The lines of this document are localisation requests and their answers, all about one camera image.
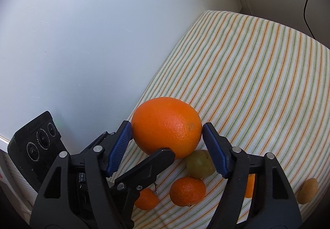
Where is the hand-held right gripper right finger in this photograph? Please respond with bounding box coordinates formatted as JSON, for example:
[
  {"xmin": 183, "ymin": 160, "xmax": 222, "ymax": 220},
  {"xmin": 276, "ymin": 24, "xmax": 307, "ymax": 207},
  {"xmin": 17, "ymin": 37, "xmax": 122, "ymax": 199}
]
[{"xmin": 203, "ymin": 123, "xmax": 304, "ymax": 229}]

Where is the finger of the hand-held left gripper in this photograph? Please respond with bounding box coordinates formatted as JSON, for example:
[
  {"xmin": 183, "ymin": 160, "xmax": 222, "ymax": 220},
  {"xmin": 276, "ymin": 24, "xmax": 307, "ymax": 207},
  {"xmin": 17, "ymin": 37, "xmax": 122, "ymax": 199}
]
[{"xmin": 107, "ymin": 149, "xmax": 176, "ymax": 229}]

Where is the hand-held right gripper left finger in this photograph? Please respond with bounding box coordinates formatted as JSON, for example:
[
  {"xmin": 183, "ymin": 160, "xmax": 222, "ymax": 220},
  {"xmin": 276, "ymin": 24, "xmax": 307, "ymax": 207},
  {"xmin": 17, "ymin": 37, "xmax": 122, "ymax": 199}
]
[{"xmin": 29, "ymin": 121, "xmax": 133, "ymax": 229}]

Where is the large orange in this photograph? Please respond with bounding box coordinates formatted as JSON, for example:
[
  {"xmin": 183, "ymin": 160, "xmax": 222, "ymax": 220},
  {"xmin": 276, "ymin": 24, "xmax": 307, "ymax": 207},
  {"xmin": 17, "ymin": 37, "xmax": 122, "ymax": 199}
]
[{"xmin": 131, "ymin": 97, "xmax": 203, "ymax": 159}]

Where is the green plum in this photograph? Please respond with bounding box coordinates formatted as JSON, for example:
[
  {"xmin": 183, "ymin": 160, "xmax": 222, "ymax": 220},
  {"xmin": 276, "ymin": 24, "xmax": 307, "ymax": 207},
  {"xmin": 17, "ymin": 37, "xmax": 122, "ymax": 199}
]
[{"xmin": 186, "ymin": 150, "xmax": 216, "ymax": 179}]

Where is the small tangerine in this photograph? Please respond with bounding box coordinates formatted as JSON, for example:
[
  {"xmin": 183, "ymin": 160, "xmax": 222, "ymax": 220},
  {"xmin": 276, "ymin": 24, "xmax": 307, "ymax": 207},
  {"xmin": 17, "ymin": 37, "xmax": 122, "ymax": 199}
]
[{"xmin": 134, "ymin": 187, "xmax": 159, "ymax": 210}]

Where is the kumquat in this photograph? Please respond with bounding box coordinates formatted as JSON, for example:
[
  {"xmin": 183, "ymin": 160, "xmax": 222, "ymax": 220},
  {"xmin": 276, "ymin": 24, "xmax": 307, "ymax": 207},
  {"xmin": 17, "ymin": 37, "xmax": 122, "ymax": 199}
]
[{"xmin": 244, "ymin": 174, "xmax": 256, "ymax": 198}]

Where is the striped cloth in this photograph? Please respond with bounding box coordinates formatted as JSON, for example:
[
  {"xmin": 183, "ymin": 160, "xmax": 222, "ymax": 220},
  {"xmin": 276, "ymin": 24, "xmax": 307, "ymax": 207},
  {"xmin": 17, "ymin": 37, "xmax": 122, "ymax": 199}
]
[{"xmin": 103, "ymin": 10, "xmax": 330, "ymax": 229}]

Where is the small brown fruit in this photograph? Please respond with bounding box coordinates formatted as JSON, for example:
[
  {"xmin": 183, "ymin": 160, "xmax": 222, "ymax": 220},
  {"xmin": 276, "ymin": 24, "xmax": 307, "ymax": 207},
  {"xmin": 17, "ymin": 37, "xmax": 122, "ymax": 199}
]
[{"xmin": 297, "ymin": 178, "xmax": 319, "ymax": 205}]

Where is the white cabinet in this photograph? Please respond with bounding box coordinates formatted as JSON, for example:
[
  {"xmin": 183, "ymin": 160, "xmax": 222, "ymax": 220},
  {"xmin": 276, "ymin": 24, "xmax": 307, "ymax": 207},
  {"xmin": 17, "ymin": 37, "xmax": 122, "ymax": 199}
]
[{"xmin": 0, "ymin": 0, "xmax": 243, "ymax": 152}]

